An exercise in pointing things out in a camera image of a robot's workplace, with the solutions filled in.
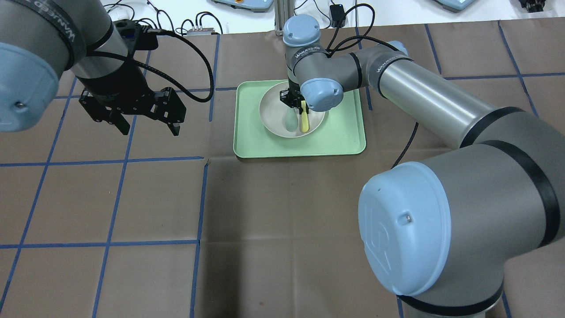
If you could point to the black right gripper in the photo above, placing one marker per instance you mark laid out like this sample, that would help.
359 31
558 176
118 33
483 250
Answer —
290 98

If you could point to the teal green plastic spoon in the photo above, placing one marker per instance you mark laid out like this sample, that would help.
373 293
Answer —
290 120

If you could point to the light green plastic tray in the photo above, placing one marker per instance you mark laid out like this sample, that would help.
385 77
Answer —
341 133

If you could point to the aluminium frame post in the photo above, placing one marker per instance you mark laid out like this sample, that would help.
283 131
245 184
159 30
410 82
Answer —
284 10

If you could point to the blue teach pendant tablet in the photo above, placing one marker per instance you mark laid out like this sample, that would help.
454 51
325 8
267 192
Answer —
454 5

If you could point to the yellow plastic fork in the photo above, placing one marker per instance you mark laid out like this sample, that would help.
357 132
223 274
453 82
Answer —
304 119

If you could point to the white round plate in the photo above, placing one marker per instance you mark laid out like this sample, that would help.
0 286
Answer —
272 114

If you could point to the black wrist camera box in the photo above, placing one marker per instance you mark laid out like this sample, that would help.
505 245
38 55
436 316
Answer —
137 36

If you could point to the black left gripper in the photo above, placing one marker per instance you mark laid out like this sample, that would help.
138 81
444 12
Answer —
118 88

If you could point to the black power adapter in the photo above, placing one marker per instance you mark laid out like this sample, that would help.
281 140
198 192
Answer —
337 15

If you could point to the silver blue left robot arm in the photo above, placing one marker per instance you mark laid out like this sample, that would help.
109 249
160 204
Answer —
41 39

